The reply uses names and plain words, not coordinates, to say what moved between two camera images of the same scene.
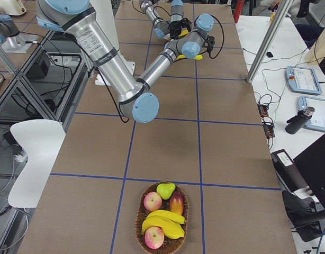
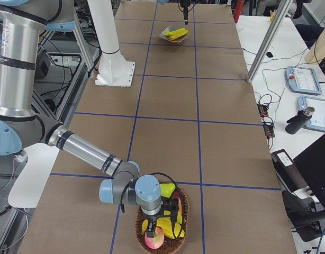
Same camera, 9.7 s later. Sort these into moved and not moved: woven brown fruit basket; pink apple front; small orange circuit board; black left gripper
Moved: black left gripper
Not moved: woven brown fruit basket; pink apple front; small orange circuit board
